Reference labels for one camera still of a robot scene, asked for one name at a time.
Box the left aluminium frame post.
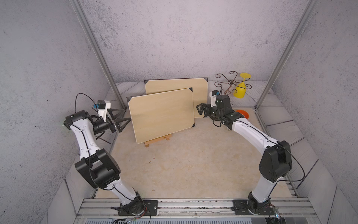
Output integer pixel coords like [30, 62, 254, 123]
[70, 0, 127, 110]

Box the aluminium frame post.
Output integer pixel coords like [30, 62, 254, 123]
[70, 0, 127, 110]
[255, 0, 319, 111]

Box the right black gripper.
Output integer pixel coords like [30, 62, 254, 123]
[196, 103, 223, 121]

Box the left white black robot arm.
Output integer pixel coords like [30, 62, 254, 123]
[63, 109, 146, 217]

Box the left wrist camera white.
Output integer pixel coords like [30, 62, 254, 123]
[94, 100, 111, 122]

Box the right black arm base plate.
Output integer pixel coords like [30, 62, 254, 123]
[230, 199, 275, 216]

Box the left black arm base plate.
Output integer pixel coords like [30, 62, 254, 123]
[118, 200, 158, 217]

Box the right aluminium frame post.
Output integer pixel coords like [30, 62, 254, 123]
[255, 0, 319, 111]

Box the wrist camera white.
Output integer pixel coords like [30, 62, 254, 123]
[94, 100, 111, 122]
[209, 90, 220, 107]

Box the orange bowl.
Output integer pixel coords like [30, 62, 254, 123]
[236, 110, 249, 119]

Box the light wooden canvas board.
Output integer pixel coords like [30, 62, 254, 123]
[128, 88, 195, 144]
[145, 78, 208, 118]

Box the yellow plastic goblet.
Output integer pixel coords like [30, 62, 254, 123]
[233, 73, 252, 99]

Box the brown metal scroll stand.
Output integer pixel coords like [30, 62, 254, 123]
[214, 71, 239, 95]

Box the aluminium front rail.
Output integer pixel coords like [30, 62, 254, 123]
[74, 198, 320, 224]

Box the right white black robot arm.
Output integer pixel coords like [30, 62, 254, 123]
[196, 91, 295, 215]

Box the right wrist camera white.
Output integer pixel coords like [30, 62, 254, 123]
[209, 90, 220, 107]

